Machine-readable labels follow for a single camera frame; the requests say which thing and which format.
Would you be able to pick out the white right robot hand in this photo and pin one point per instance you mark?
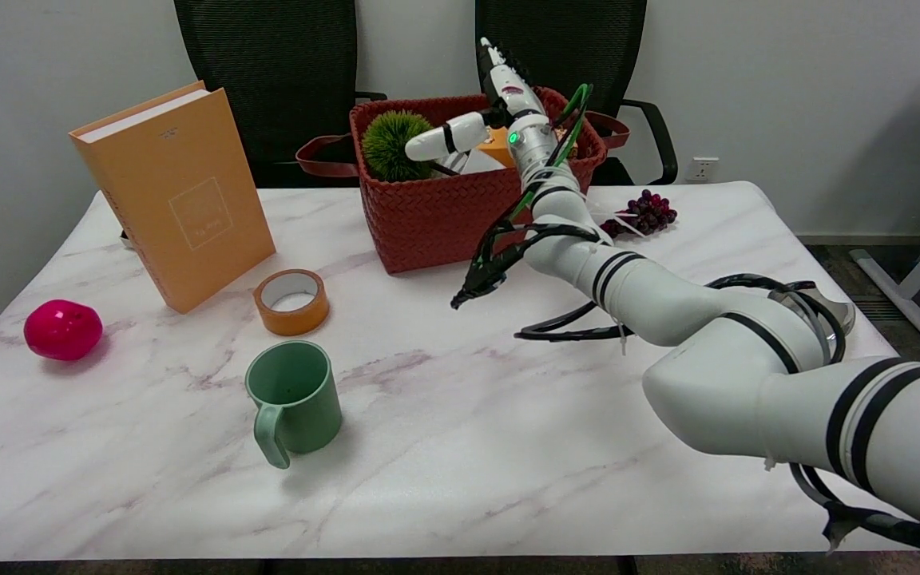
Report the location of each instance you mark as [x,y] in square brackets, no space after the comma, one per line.
[508,84]

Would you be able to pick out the green ball plant white pot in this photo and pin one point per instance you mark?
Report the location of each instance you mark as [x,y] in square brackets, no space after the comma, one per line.
[394,145]

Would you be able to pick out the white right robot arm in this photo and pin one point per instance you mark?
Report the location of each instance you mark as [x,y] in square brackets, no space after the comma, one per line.
[715,343]

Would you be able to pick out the red woven basket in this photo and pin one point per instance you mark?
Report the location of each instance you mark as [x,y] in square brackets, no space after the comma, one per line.
[428,216]

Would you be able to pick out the orange patterned small box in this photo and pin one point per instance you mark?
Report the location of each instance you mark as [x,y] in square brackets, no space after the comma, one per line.
[498,149]

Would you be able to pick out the black mesh office chair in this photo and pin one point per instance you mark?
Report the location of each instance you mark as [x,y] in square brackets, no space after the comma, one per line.
[276,80]
[588,40]

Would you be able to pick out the dark purple grape bunch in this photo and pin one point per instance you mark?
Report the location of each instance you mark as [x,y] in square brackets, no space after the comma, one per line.
[648,212]

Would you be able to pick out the orange tape roll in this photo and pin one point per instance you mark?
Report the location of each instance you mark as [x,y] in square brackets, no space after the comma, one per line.
[292,303]

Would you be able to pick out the orange hardcover book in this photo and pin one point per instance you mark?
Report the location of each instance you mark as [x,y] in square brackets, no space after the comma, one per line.
[188,204]

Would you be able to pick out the green mug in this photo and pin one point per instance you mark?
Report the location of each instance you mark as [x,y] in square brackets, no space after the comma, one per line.
[294,399]

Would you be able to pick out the white wall socket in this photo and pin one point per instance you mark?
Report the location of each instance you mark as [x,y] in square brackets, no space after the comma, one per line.
[702,169]

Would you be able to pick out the white desk frame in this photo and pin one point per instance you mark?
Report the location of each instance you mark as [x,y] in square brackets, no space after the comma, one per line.
[919,275]

